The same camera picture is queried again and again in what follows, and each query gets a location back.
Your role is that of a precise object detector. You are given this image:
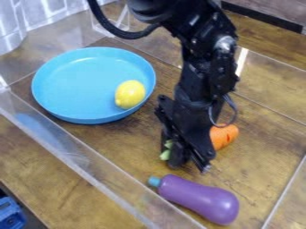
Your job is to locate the purple toy eggplant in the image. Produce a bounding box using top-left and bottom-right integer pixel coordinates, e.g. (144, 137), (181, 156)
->
(148, 174), (239, 225)

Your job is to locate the blue object at corner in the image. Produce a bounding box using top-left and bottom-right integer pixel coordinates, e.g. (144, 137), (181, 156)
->
(0, 197), (26, 229)

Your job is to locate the white curtain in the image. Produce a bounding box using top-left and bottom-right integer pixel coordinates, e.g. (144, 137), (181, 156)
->
(0, 0), (88, 55)

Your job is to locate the orange toy carrot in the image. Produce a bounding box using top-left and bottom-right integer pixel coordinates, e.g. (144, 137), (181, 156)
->
(158, 123), (240, 162)

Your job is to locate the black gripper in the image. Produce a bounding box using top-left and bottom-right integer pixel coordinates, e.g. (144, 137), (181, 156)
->
(153, 85), (223, 174)

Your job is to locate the black bar in background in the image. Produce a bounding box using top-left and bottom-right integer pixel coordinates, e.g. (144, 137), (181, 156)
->
(220, 0), (306, 35)

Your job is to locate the blue plastic plate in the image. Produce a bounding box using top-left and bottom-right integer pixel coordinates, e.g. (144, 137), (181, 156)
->
(30, 47), (156, 124)

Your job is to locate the clear acrylic enclosure wall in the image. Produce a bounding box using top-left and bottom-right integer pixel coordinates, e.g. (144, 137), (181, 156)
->
(0, 0), (306, 229)

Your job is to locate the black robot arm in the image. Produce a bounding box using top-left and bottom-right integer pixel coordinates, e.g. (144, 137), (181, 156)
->
(86, 0), (239, 171)

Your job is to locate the yellow toy lemon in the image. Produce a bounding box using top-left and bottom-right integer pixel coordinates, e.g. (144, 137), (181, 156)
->
(114, 80), (145, 109)

